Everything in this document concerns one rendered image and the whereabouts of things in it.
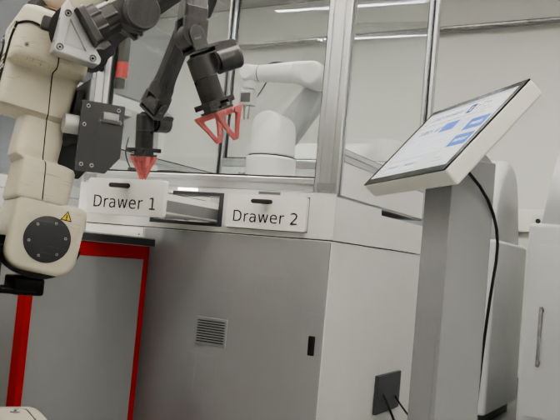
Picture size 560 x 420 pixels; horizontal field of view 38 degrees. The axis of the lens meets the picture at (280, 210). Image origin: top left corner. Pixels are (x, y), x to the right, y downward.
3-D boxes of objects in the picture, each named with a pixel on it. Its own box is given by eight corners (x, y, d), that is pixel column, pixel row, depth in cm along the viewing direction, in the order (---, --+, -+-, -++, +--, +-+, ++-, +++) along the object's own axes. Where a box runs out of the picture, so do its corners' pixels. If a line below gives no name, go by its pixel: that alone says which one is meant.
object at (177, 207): (161, 212, 239) (163, 192, 239) (93, 208, 250) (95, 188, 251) (229, 223, 274) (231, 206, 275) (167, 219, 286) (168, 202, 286)
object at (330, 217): (332, 240, 248) (336, 193, 249) (77, 221, 294) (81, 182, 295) (422, 254, 332) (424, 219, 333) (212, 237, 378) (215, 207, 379)
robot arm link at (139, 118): (132, 111, 253) (145, 111, 250) (147, 112, 259) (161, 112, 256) (132, 132, 254) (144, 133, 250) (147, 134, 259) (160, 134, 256)
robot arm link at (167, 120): (145, 89, 251) (162, 105, 248) (170, 92, 261) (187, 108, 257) (128, 121, 256) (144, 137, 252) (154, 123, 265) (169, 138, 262)
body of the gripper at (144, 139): (162, 154, 258) (162, 132, 257) (142, 153, 249) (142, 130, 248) (145, 153, 261) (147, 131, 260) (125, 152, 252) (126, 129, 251)
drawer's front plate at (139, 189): (162, 217, 236) (165, 180, 237) (85, 212, 249) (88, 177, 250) (165, 217, 238) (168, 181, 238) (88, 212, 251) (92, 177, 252)
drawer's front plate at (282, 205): (304, 232, 250) (307, 197, 251) (224, 226, 263) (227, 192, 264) (307, 232, 252) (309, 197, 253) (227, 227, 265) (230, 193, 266)
